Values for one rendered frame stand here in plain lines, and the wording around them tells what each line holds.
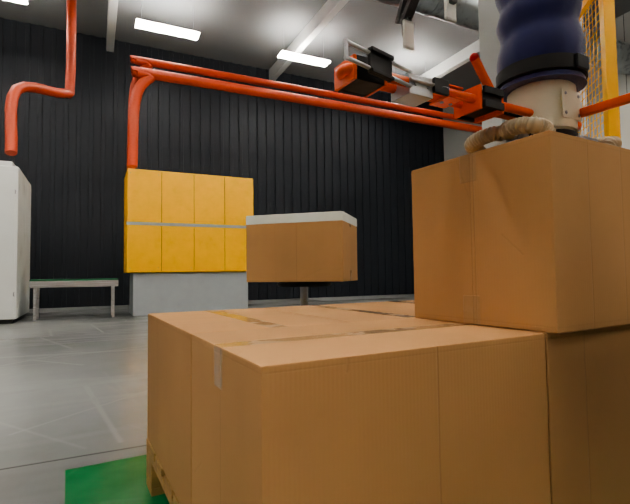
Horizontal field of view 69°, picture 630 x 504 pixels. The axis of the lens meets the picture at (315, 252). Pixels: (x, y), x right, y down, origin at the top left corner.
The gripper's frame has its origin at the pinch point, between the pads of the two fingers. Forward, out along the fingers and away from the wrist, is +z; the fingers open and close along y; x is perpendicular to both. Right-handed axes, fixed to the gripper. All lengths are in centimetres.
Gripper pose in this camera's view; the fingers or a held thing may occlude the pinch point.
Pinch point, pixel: (428, 31)
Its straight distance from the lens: 118.0
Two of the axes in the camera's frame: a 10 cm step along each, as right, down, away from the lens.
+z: 0.1, 10.0, -0.5
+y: -4.8, 0.5, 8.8
